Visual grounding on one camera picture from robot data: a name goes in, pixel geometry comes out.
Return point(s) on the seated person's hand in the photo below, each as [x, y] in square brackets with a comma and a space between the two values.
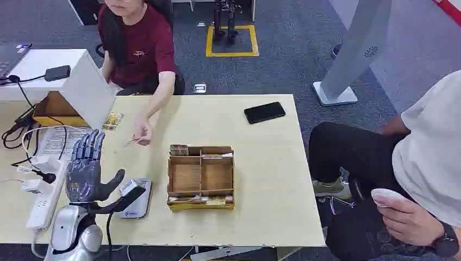
[408, 219]

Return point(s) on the person's hand holding card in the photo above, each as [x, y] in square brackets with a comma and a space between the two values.
[143, 129]

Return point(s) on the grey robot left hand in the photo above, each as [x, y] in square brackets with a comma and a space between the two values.
[83, 178]

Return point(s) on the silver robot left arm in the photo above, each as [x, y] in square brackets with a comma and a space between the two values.
[68, 230]

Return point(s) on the gold printed card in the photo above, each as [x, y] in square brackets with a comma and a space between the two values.
[112, 121]

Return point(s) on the black plug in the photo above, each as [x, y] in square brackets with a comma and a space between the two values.
[47, 176]

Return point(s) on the card stack in box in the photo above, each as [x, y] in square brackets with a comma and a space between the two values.
[179, 150]

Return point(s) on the black wristwatch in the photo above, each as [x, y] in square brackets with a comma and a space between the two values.
[446, 241]

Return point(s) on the printed paper sheet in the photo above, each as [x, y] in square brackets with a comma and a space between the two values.
[57, 142]

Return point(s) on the white power strip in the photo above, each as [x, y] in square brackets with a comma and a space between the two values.
[45, 201]

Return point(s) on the white adapter block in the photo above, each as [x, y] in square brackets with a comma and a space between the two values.
[31, 186]

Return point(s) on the seated person in white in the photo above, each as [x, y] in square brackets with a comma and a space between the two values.
[425, 155]

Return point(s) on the silver floor socket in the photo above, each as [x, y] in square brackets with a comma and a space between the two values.
[199, 88]

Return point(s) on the white desk riser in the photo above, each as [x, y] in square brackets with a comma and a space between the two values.
[83, 86]

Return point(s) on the wooden card box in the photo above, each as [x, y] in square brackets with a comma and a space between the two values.
[200, 178]

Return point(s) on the person across desk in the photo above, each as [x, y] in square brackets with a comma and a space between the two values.
[138, 50]

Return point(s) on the olive shoe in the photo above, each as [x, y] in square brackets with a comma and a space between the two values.
[329, 189]

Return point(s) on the row of cards in box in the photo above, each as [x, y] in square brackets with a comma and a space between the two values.
[200, 200]

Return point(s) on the black power adapter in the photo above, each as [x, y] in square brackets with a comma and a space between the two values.
[57, 73]

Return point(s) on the yellow floor tape square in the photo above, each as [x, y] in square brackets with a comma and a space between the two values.
[232, 54]

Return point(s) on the black smartphone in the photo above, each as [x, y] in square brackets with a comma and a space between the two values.
[264, 112]

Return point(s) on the black robot legs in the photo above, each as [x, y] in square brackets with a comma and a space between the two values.
[225, 21]

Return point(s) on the dark laptop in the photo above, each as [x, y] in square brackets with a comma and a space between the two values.
[10, 59]

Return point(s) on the white floor stand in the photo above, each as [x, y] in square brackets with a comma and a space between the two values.
[353, 50]

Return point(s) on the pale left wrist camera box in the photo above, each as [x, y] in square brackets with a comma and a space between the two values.
[128, 187]

